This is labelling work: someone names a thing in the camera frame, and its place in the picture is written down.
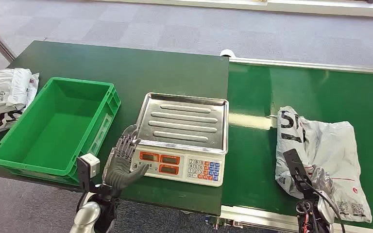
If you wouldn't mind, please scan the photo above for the white electronic weighing scale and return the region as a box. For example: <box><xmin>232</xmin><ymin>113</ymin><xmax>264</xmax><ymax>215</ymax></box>
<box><xmin>130</xmin><ymin>92</ymin><xmax>230</xmax><ymax>187</ymax></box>

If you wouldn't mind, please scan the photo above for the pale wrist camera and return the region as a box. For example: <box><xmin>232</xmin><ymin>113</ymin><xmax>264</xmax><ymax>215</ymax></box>
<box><xmin>76</xmin><ymin>153</ymin><xmax>101</xmax><ymax>193</ymax></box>
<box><xmin>283</xmin><ymin>148</ymin><xmax>313</xmax><ymax>198</ymax></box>

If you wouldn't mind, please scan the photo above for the grey mailer with black print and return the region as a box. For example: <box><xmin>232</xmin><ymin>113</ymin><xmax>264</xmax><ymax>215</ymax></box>
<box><xmin>0</xmin><ymin>73</ymin><xmax>40</xmax><ymax>138</ymax></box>

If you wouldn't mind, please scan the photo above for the grey plastic mailer package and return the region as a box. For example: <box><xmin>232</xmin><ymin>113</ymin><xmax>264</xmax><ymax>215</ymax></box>
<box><xmin>275</xmin><ymin>106</ymin><xmax>373</xmax><ymax>223</ymax></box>

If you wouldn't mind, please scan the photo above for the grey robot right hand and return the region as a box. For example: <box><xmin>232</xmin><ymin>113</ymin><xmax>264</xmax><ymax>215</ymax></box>
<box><xmin>310</xmin><ymin>166</ymin><xmax>337</xmax><ymax>224</ymax></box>

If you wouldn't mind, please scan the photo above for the green plastic crate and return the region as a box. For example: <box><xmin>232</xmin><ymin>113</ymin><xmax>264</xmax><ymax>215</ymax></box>
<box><xmin>0</xmin><ymin>76</ymin><xmax>122</xmax><ymax>186</ymax></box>

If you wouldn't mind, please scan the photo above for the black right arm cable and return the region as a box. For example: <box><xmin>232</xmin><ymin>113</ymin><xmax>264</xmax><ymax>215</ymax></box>
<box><xmin>302</xmin><ymin>180</ymin><xmax>346</xmax><ymax>233</ymax></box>

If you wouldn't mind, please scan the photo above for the green conveyor belt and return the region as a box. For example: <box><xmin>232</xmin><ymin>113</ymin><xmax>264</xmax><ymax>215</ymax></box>
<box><xmin>220</xmin><ymin>49</ymin><xmax>373</xmax><ymax>233</ymax></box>

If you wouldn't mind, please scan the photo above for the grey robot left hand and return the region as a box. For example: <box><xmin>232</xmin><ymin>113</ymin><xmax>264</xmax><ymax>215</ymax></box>
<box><xmin>102</xmin><ymin>124</ymin><xmax>150</xmax><ymax>191</ymax></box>

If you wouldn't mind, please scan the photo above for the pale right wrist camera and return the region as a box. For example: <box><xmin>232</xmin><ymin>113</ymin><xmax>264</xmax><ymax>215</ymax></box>
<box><xmin>283</xmin><ymin>148</ymin><xmax>313</xmax><ymax>198</ymax></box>

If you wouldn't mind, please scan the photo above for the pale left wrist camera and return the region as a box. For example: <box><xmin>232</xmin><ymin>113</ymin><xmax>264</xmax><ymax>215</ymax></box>
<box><xmin>76</xmin><ymin>153</ymin><xmax>101</xmax><ymax>193</ymax></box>

